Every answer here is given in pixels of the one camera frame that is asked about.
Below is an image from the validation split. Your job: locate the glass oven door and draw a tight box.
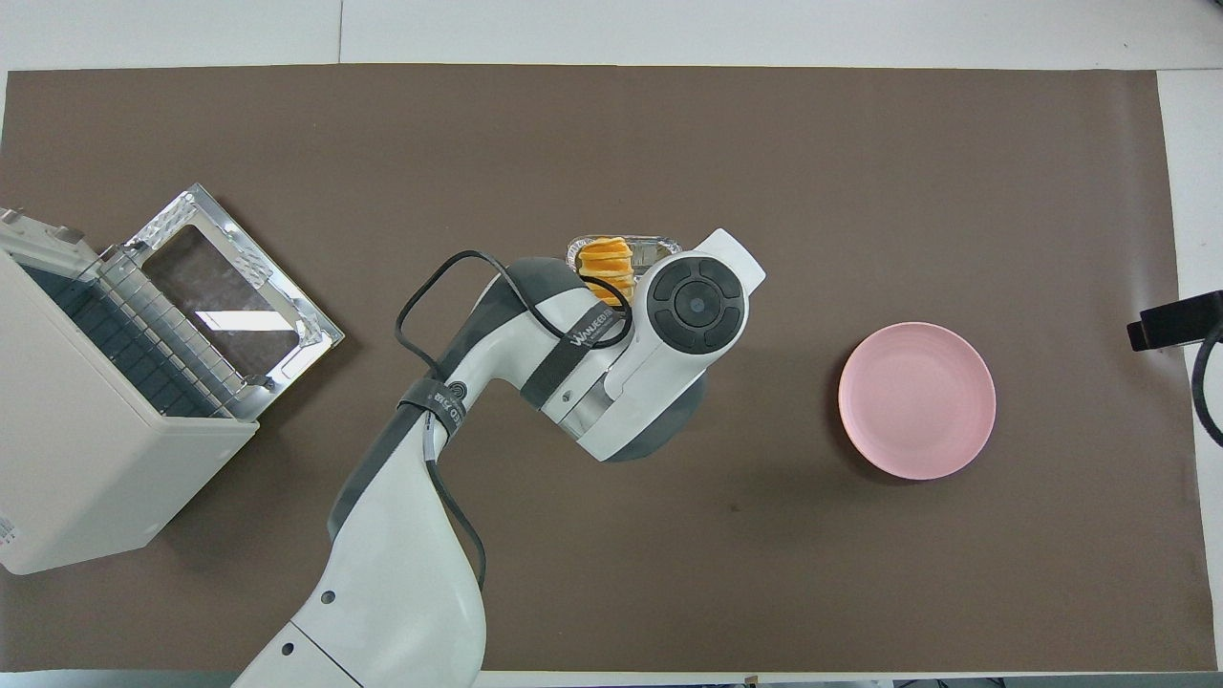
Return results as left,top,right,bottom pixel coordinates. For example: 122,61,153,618
100,183,346,421

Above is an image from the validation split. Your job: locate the aluminium foil tray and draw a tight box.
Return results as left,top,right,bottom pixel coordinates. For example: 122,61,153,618
569,234,685,280

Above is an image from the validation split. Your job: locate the brown table mat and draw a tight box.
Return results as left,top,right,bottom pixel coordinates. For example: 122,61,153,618
0,63,1219,675

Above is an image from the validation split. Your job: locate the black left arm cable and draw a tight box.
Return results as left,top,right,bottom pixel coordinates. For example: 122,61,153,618
395,244,662,591

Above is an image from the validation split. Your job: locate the pink round plate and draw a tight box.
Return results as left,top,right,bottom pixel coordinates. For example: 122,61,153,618
838,322,997,481

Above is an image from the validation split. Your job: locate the cream toaster oven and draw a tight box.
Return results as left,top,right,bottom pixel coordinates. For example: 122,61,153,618
0,205,261,576

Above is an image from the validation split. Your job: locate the golden ridged bread roll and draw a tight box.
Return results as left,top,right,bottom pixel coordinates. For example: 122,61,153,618
579,237,637,307

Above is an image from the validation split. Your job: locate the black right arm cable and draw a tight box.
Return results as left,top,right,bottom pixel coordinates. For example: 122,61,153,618
1191,323,1223,450

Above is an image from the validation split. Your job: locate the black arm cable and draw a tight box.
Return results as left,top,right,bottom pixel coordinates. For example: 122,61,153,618
395,244,662,591
1191,323,1223,450

